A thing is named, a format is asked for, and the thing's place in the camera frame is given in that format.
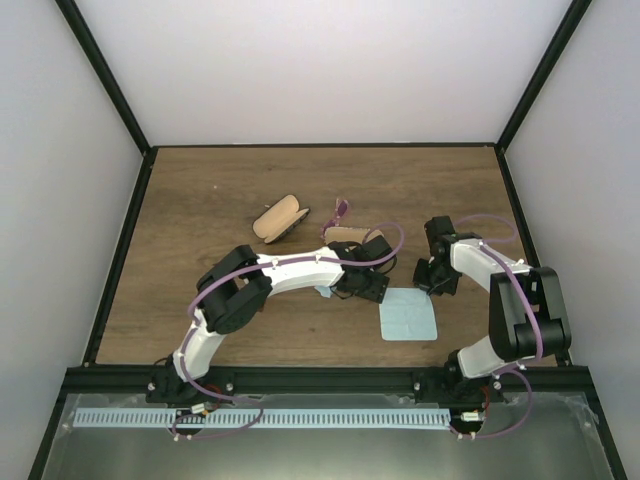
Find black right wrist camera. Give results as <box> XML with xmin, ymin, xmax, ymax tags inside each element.
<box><xmin>424</xmin><ymin>216</ymin><xmax>456</xmax><ymax>247</ymax></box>

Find black aluminium frame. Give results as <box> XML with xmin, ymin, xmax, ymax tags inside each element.
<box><xmin>29</xmin><ymin>0</ymin><xmax>629</xmax><ymax>480</ymax></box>

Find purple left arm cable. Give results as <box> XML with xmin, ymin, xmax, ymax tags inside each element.
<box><xmin>169</xmin><ymin>221</ymin><xmax>405</xmax><ymax>441</ymax></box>

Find tan glasses case striped trim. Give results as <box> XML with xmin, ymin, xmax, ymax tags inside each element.
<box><xmin>324</xmin><ymin>226</ymin><xmax>383</xmax><ymax>245</ymax></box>

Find purple sunglasses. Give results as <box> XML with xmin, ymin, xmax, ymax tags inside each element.
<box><xmin>320</xmin><ymin>198</ymin><xmax>350</xmax><ymax>239</ymax></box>

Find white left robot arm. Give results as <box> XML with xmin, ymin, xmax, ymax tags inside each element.
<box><xmin>168</xmin><ymin>237</ymin><xmax>396</xmax><ymax>404</ymax></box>

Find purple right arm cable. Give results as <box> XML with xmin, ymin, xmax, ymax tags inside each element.
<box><xmin>452</xmin><ymin>213</ymin><xmax>546</xmax><ymax>440</ymax></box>

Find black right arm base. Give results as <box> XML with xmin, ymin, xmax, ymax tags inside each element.
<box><xmin>411</xmin><ymin>349</ymin><xmax>491</xmax><ymax>408</ymax></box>

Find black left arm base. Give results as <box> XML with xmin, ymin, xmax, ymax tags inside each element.
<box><xmin>145</xmin><ymin>355</ymin><xmax>228</xmax><ymax>407</ymax></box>

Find light blue slotted cable duct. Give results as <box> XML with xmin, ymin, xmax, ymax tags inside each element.
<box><xmin>72</xmin><ymin>408</ymin><xmax>451</xmax><ymax>430</ymax></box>

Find light blue cleaning cloth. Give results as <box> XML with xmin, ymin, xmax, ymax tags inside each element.
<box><xmin>379</xmin><ymin>288</ymin><xmax>438</xmax><ymax>341</ymax></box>

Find tan glasses case black trim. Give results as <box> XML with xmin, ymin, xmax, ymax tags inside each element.
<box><xmin>252</xmin><ymin>194</ymin><xmax>310</xmax><ymax>244</ymax></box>

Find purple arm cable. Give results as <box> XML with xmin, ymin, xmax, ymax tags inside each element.
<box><xmin>169</xmin><ymin>221</ymin><xmax>405</xmax><ymax>441</ymax></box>
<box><xmin>452</xmin><ymin>213</ymin><xmax>546</xmax><ymax>440</ymax></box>

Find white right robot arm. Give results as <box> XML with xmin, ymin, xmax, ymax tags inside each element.
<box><xmin>413</xmin><ymin>216</ymin><xmax>572</xmax><ymax>403</ymax></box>

